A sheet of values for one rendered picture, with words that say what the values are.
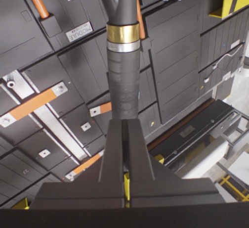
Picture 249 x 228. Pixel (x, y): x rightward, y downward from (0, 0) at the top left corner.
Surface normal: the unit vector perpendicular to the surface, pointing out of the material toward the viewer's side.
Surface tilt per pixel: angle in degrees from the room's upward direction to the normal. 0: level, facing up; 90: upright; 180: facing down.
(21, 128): 0
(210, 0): 0
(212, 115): 90
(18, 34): 0
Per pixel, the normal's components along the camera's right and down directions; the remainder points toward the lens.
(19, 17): 0.52, 0.51
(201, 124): -0.25, -0.68
